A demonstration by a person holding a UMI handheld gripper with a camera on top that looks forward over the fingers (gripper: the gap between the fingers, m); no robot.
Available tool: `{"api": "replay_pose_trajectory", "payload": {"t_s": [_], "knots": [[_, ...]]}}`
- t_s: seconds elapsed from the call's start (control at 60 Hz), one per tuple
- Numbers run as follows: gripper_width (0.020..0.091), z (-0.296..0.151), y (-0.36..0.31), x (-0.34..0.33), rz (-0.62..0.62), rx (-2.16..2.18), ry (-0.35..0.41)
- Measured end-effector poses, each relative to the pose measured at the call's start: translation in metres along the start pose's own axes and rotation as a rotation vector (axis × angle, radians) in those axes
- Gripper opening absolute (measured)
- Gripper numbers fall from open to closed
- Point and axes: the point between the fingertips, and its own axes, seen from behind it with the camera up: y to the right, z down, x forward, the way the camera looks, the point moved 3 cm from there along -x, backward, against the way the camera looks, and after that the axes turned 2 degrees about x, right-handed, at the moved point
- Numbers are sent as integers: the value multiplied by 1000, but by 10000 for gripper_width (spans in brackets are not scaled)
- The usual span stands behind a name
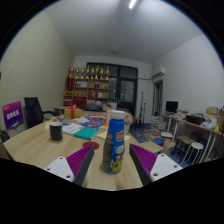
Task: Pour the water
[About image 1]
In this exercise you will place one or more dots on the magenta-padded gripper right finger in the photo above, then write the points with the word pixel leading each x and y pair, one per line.
pixel 163 165

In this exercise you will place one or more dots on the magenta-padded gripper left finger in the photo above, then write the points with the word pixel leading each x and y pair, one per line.
pixel 60 166

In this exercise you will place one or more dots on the blue drink bottle white cap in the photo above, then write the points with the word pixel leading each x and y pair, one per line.
pixel 115 143

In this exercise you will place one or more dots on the black mug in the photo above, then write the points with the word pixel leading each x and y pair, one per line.
pixel 56 133

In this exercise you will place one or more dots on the white round stool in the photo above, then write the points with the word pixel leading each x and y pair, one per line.
pixel 195 146

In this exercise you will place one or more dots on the flat round red coaster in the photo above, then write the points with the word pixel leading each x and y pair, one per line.
pixel 90 145

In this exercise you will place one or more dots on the pile of books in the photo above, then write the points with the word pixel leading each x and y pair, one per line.
pixel 158 126

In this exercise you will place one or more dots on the white book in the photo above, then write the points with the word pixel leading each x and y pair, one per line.
pixel 72 128

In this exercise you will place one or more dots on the teal book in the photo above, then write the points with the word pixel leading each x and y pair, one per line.
pixel 86 133

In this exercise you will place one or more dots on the pale yellow notebook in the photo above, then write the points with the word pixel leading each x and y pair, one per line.
pixel 46 126

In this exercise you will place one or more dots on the yellow envelope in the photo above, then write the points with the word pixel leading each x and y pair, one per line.
pixel 100 136

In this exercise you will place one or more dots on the wooden side desk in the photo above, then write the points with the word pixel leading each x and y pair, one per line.
pixel 196 126

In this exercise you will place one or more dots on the blue book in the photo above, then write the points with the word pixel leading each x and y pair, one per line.
pixel 91 124

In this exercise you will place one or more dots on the yellow gift box red ribbon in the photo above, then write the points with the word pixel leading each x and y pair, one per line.
pixel 76 114

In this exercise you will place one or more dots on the pink flower pot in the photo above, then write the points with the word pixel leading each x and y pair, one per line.
pixel 128 119

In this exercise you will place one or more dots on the small round table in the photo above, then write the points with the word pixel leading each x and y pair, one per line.
pixel 60 108

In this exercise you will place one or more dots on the black computer monitor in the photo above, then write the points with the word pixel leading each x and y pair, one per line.
pixel 171 106

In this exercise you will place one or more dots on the pink magazine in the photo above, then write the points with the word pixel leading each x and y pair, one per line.
pixel 96 118

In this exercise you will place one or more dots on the black office chair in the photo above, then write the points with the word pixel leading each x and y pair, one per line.
pixel 33 111

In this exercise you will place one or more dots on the black suitcase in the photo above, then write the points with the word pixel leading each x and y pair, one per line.
pixel 3 136

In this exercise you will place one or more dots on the purple sign board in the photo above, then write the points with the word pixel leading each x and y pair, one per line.
pixel 12 115

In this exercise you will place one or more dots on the wooden shelf unit with trophies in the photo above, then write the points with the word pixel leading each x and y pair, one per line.
pixel 86 91

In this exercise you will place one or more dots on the dark glass door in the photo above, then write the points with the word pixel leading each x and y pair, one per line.
pixel 126 90

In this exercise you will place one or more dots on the white air conditioner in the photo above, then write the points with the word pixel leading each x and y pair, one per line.
pixel 159 72

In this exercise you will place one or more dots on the ceiling light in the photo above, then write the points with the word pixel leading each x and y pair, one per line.
pixel 132 4

